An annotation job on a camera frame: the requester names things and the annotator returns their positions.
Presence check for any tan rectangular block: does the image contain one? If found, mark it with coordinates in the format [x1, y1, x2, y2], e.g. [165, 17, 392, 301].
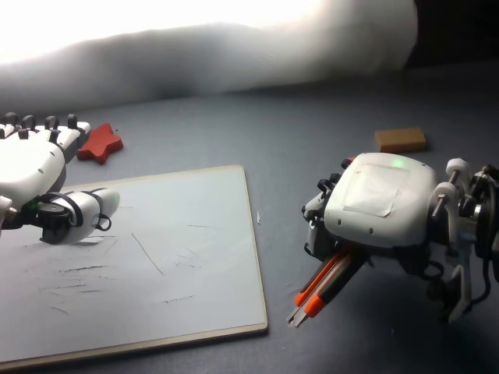
[373, 126, 427, 153]

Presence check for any grey table cloth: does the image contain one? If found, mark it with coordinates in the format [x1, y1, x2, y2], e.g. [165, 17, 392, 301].
[0, 65, 499, 374]

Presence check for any white cutting board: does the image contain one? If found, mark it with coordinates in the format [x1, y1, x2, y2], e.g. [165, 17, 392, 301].
[0, 164, 269, 371]

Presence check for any orange black utility knife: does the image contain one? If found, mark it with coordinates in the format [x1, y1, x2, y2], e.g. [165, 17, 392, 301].
[286, 249, 370, 329]

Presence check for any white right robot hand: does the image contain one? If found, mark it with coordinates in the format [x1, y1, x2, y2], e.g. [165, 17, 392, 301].
[302, 152, 440, 273]

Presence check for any white backdrop cloth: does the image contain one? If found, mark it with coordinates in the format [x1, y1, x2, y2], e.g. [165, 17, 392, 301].
[0, 0, 420, 118]

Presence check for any red star block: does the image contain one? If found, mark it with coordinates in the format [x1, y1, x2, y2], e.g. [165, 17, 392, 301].
[76, 122, 125, 165]

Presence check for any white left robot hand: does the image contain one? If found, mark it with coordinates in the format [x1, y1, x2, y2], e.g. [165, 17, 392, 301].
[0, 112, 121, 245]

